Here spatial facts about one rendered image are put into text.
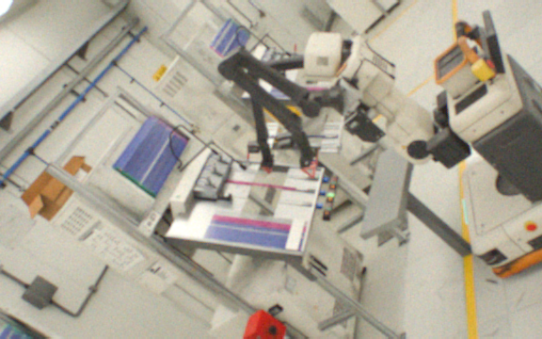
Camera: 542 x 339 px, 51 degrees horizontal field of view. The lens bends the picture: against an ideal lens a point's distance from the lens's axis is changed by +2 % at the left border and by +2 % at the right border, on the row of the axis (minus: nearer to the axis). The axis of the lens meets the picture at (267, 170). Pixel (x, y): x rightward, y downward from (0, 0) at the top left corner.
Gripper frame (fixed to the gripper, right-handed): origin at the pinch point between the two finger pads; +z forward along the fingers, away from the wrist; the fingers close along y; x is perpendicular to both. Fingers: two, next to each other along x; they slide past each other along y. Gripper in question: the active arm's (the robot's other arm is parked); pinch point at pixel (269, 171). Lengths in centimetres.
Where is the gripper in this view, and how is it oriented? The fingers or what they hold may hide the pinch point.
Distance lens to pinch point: 321.8
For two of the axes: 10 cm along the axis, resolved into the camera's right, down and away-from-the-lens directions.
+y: -2.2, 6.4, -7.3
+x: 9.7, 0.4, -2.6
